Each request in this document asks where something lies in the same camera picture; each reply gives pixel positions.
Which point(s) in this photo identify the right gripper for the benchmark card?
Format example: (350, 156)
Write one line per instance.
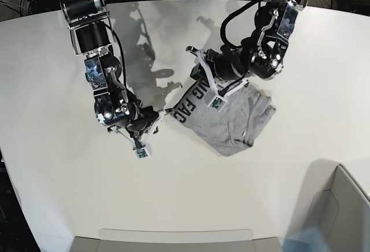
(136, 127)

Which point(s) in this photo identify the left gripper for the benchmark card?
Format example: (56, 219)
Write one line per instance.
(224, 66)

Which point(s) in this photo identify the grey T-shirt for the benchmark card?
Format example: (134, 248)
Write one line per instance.
(232, 130)

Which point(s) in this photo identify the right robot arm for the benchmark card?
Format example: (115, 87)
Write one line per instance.
(115, 106)

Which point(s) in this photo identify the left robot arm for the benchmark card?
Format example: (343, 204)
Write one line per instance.
(262, 53)

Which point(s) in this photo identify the beige bin right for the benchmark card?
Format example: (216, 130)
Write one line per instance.
(338, 218)

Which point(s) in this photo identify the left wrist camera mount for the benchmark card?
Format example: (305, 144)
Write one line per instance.
(219, 91)

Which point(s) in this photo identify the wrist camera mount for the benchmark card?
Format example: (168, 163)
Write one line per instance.
(219, 91)
(141, 146)

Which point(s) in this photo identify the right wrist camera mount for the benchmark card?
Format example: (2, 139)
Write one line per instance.
(141, 146)

